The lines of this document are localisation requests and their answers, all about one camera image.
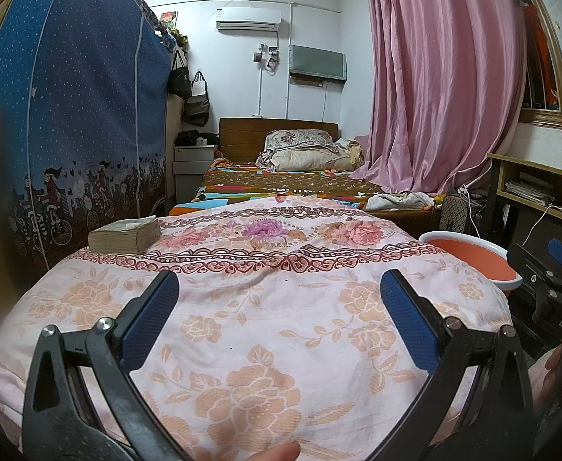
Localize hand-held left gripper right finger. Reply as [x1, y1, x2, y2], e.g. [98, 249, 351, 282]
[379, 269, 537, 461]

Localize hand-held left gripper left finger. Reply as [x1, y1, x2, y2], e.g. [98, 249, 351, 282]
[22, 270, 192, 461]

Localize orange basin with white rim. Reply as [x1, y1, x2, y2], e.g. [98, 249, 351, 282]
[418, 231, 522, 295]

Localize person's right hand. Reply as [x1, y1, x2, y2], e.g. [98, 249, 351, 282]
[529, 345, 562, 412]

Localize person's left hand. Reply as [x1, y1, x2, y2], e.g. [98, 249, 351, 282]
[239, 440, 303, 461]

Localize stack of papers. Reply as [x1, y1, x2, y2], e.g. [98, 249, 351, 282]
[504, 179, 559, 206]

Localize old yellowed book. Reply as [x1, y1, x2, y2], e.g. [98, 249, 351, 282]
[88, 218, 162, 255]

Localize wooden desk shelf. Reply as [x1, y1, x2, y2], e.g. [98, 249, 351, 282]
[484, 152, 562, 261]

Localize black quilted bag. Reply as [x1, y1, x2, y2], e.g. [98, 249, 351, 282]
[438, 194, 477, 236]

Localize white crumpled cloth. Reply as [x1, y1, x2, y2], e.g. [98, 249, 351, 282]
[365, 191, 436, 212]

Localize white nightstand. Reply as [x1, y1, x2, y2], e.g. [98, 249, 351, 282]
[172, 144, 218, 203]

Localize yellow cloth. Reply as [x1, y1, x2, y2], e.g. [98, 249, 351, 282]
[336, 138, 367, 167]

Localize bed with colourful blanket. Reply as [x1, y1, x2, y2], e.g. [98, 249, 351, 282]
[168, 160, 451, 225]

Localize beige folded quilt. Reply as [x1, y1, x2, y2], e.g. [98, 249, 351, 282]
[257, 146, 359, 172]

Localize black clothing pile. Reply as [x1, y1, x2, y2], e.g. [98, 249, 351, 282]
[175, 129, 218, 148]

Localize gold framed picture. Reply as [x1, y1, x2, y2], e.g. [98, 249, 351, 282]
[508, 0, 562, 131]

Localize wooden headboard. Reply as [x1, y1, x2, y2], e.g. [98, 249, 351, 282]
[218, 117, 341, 160]

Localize floral pillow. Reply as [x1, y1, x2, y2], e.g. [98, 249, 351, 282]
[264, 129, 340, 153]

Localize pink curtain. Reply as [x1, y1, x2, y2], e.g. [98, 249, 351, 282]
[362, 0, 527, 196]

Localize grey and white handbag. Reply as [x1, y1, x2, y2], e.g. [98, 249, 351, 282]
[181, 71, 212, 128]

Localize blue fabric wardrobe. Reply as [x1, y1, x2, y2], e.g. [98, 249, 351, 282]
[0, 0, 175, 270]

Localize black handbag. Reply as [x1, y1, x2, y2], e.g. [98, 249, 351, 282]
[166, 50, 193, 100]

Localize plush items on wardrobe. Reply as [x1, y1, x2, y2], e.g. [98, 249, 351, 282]
[159, 27, 189, 52]

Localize white air conditioner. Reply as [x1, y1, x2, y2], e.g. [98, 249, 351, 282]
[215, 7, 283, 32]

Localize white charging cable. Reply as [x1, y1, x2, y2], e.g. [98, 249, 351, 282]
[520, 203, 562, 251]

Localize wall television with green cover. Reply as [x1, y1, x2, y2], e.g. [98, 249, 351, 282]
[289, 44, 348, 83]

